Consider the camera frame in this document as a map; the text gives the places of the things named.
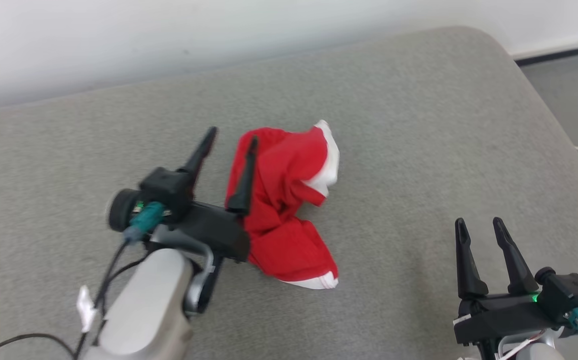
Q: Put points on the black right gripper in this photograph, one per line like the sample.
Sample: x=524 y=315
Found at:
x=504 y=315

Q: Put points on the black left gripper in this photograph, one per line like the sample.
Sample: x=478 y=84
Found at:
x=214 y=232

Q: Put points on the red shorts with white waistband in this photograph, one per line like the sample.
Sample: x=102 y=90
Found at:
x=289 y=165

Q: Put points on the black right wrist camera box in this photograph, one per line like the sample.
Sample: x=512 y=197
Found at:
x=569 y=292

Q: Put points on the black wall baseboard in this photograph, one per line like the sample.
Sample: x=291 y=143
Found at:
x=564 y=54

